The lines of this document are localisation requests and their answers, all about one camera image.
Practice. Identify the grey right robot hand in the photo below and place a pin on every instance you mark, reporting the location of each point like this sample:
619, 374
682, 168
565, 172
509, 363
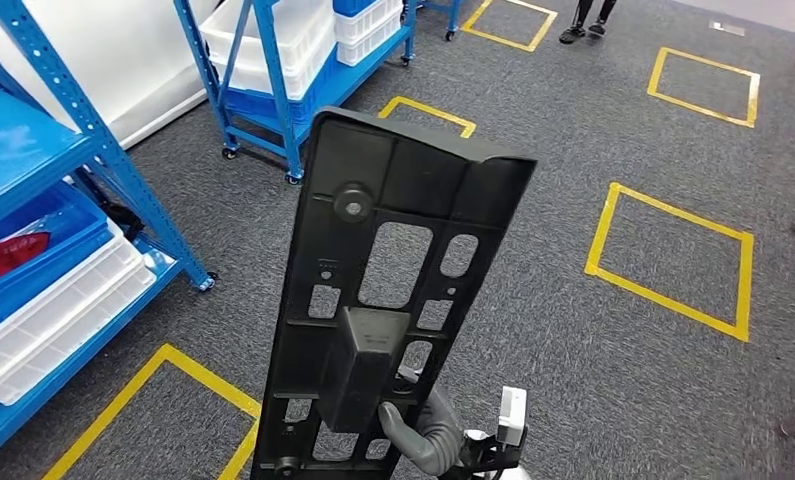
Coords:
440, 414

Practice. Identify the black plastic car part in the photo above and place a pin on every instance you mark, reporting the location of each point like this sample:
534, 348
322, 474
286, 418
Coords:
344, 152

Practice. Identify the red plastic part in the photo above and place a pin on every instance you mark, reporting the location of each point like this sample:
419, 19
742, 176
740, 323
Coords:
13, 255

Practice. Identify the blue steel shelf rack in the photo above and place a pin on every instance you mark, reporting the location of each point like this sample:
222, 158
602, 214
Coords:
13, 146

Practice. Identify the blue rack on casters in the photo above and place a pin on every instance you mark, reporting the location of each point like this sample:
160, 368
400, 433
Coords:
278, 99
453, 16

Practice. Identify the person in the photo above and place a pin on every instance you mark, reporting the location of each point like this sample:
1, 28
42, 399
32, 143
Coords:
572, 30

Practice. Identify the grey floor outlet plate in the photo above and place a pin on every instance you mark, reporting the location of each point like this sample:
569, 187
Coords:
727, 28

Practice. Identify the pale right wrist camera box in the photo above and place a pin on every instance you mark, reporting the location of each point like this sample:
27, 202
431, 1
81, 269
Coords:
513, 414

